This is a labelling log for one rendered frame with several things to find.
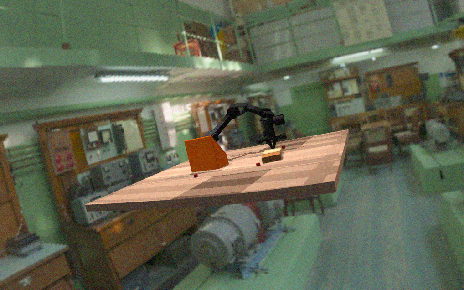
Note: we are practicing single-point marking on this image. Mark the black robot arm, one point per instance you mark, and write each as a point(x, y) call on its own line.
point(267, 116)

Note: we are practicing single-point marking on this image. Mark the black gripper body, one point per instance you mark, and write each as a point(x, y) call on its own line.
point(270, 134)

